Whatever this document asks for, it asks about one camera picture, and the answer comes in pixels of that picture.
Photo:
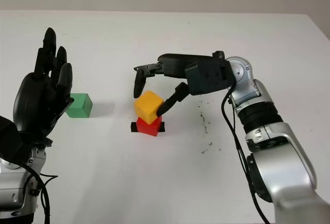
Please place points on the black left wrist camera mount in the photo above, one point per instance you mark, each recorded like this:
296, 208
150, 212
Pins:
9, 139

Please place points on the black tape strip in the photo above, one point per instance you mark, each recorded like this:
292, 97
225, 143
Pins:
133, 127

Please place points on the red wooden cube block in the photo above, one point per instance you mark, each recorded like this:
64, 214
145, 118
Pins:
148, 128

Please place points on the green wooden cube block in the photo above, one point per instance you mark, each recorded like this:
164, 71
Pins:
77, 108

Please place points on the yellow wooden cube block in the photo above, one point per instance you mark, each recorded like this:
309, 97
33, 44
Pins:
147, 105

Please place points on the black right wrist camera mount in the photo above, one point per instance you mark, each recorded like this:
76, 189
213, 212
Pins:
208, 77

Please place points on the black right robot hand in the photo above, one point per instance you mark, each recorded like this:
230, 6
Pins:
175, 64

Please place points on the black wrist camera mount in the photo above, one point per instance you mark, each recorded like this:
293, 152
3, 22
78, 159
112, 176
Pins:
9, 139
208, 77

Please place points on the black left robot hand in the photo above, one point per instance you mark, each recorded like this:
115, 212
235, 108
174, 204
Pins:
36, 100

